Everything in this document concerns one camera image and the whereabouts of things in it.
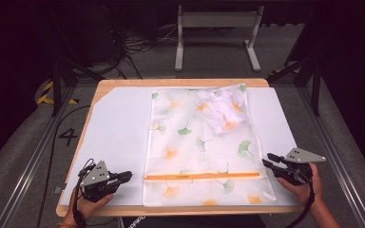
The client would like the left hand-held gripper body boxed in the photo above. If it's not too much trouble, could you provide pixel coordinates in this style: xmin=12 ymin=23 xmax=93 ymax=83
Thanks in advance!
xmin=79 ymin=160 xmax=121 ymax=203

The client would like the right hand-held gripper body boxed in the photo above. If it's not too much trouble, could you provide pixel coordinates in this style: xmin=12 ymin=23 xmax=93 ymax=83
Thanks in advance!
xmin=273 ymin=147 xmax=327 ymax=187

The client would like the leaf print mesh laundry bag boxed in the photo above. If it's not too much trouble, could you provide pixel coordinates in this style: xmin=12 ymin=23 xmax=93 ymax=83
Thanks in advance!
xmin=142 ymin=83 xmax=279 ymax=208

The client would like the person's left hand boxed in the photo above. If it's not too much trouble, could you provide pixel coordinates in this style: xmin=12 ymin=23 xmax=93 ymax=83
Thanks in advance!
xmin=64 ymin=185 xmax=115 ymax=226

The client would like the person's right hand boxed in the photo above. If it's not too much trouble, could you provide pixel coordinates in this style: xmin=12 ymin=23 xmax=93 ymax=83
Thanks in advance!
xmin=277 ymin=162 xmax=326 ymax=209

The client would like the white table mat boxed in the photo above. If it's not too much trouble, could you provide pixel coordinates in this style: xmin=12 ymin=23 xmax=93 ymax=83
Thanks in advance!
xmin=59 ymin=85 xmax=300 ymax=207

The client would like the white garment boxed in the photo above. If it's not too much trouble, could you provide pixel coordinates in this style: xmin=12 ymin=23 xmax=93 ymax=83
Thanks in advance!
xmin=194 ymin=86 xmax=247 ymax=136

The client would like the black metal stand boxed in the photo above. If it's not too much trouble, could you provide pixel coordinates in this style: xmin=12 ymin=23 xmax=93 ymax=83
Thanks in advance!
xmin=48 ymin=47 xmax=106 ymax=118
xmin=267 ymin=55 xmax=323 ymax=117

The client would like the person's dark clothing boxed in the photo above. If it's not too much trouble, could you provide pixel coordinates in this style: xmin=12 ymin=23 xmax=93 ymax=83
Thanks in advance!
xmin=122 ymin=214 xmax=267 ymax=228

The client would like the yellow black hazard tape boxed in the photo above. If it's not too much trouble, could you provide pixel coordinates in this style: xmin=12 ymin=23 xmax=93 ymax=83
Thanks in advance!
xmin=36 ymin=80 xmax=79 ymax=105

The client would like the wooden table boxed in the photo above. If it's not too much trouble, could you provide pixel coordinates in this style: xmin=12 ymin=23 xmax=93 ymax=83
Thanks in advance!
xmin=55 ymin=78 xmax=304 ymax=219

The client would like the left hand-held gripper cable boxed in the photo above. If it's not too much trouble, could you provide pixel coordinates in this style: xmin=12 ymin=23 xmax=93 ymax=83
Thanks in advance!
xmin=71 ymin=158 xmax=97 ymax=228

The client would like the hand-held gripper cable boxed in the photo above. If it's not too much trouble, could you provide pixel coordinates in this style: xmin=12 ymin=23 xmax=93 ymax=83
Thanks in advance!
xmin=284 ymin=172 xmax=317 ymax=228
xmin=71 ymin=158 xmax=97 ymax=228

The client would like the aluminium floor rail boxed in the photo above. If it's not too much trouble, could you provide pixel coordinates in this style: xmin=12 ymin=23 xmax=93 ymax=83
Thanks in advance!
xmin=0 ymin=85 xmax=77 ymax=228
xmin=298 ymin=85 xmax=365 ymax=228

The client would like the silver chain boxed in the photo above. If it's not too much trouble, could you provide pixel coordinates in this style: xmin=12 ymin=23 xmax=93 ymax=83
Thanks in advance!
xmin=126 ymin=216 xmax=147 ymax=228

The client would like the right hand-held gripper cable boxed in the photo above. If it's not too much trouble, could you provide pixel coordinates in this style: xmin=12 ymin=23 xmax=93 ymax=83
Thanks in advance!
xmin=284 ymin=172 xmax=317 ymax=228

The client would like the black floor cable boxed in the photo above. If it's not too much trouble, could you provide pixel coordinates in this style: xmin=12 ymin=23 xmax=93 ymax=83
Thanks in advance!
xmin=35 ymin=104 xmax=91 ymax=228

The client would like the bundle of floor cables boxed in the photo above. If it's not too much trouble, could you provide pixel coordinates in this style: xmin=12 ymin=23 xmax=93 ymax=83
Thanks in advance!
xmin=107 ymin=18 xmax=179 ymax=80

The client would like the white metal frame stand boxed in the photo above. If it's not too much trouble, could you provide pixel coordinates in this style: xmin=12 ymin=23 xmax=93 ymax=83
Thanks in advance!
xmin=174 ymin=4 xmax=265 ymax=72

